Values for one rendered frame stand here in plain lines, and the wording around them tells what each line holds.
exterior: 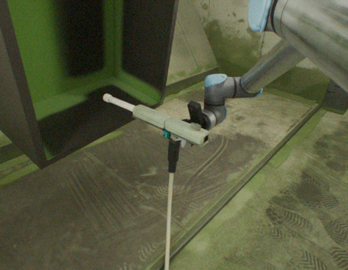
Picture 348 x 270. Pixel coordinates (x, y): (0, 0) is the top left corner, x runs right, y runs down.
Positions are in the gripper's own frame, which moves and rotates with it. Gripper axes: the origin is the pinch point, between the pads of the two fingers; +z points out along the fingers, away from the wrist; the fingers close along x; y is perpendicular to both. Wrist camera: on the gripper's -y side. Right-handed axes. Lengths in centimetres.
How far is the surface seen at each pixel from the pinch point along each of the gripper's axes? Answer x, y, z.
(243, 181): -18, 41, -49
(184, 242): -12.3, 46.6, 0.0
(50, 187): 62, 52, 15
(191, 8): 116, -35, -187
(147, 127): 62, 44, -62
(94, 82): 59, 0, -13
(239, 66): 51, 12, -191
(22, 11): 54, -31, 17
